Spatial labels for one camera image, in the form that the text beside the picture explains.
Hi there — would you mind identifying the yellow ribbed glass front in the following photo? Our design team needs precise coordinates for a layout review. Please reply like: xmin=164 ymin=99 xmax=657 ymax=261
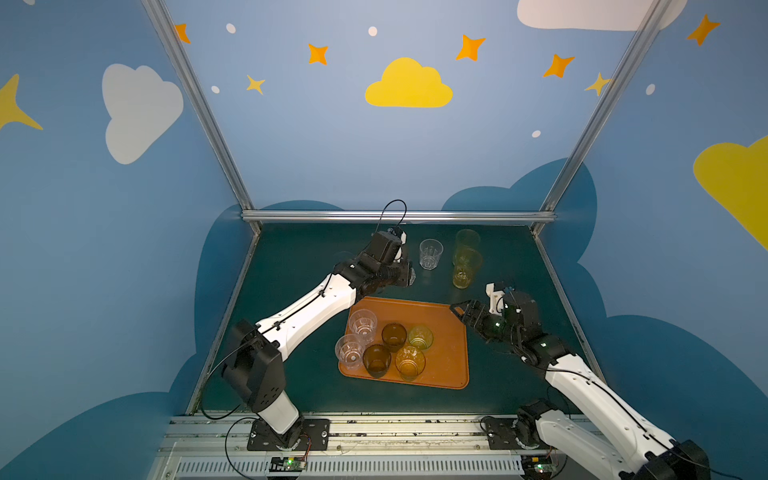
xmin=452 ymin=247 xmax=483 ymax=289

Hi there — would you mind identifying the aluminium frame right post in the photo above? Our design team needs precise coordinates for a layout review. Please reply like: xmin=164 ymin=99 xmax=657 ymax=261
xmin=531 ymin=0 xmax=673 ymax=238

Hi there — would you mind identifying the green clear cup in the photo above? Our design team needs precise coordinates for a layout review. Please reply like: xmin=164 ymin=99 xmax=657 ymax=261
xmin=408 ymin=325 xmax=434 ymax=351

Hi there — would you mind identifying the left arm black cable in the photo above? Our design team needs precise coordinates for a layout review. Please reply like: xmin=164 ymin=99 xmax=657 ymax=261
xmin=199 ymin=341 xmax=259 ymax=480

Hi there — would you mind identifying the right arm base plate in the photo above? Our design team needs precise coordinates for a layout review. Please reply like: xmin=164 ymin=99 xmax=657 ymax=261
xmin=479 ymin=416 xmax=524 ymax=450

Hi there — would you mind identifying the aluminium mounting rail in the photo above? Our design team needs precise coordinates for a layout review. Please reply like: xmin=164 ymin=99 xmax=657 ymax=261
xmin=146 ymin=412 xmax=667 ymax=480

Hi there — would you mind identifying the yellow-green glass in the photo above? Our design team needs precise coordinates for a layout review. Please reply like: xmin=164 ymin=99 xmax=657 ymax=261
xmin=455 ymin=228 xmax=481 ymax=251

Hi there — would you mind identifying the right controller board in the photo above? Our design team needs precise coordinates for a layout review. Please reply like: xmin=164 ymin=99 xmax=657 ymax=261
xmin=521 ymin=456 xmax=557 ymax=480

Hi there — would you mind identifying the aluminium frame left post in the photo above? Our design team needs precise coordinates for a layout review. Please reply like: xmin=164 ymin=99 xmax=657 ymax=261
xmin=142 ymin=0 xmax=261 ymax=236

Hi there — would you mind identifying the aluminium frame post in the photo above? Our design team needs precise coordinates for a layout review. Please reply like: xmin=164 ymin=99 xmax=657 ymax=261
xmin=531 ymin=0 xmax=673 ymax=238
xmin=142 ymin=0 xmax=261 ymax=236

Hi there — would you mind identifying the orange plastic tray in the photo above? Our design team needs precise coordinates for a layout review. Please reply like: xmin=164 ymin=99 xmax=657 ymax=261
xmin=350 ymin=297 xmax=469 ymax=390

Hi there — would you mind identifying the dark amber textured cup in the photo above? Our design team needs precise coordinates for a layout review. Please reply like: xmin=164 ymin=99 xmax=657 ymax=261
xmin=381 ymin=322 xmax=408 ymax=352
xmin=363 ymin=344 xmax=392 ymax=379

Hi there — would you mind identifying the tall amber clear cup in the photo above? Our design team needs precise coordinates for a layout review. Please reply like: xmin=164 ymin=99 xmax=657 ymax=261
xmin=395 ymin=346 xmax=426 ymax=381

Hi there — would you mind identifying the aluminium frame back bar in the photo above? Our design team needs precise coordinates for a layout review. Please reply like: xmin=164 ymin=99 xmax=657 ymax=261
xmin=241 ymin=210 xmax=556 ymax=225

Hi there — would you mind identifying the left controller board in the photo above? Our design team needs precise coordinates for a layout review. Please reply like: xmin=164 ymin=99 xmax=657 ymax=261
xmin=269 ymin=457 xmax=307 ymax=475

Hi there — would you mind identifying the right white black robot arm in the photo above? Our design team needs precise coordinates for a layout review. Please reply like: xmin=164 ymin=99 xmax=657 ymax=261
xmin=449 ymin=283 xmax=712 ymax=479

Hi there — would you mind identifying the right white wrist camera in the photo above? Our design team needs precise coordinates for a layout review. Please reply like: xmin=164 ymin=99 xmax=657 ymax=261
xmin=485 ymin=282 xmax=507 ymax=316

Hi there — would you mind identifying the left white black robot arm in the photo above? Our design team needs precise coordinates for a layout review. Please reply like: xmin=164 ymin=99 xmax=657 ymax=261
xmin=221 ymin=227 xmax=414 ymax=443

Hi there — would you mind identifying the controller board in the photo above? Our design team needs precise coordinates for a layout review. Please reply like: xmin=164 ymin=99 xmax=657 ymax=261
xmin=521 ymin=456 xmax=557 ymax=480
xmin=269 ymin=457 xmax=307 ymax=475

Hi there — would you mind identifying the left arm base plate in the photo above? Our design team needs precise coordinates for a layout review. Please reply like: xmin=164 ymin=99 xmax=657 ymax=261
xmin=247 ymin=417 xmax=330 ymax=452

